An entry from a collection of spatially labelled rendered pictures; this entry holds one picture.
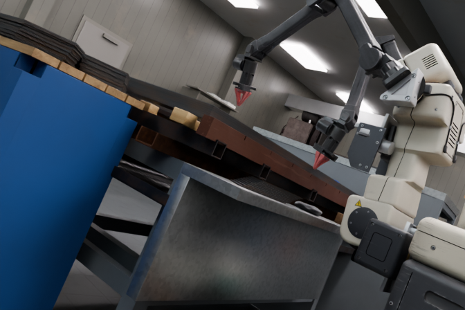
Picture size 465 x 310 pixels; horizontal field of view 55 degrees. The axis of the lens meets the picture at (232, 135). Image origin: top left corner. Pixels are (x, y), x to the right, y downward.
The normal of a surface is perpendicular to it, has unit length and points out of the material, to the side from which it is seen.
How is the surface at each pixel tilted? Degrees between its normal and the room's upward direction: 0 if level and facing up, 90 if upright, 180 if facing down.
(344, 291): 90
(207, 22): 90
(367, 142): 90
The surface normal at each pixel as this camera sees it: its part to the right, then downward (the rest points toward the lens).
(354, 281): -0.52, -0.29
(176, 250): 0.75, 0.29
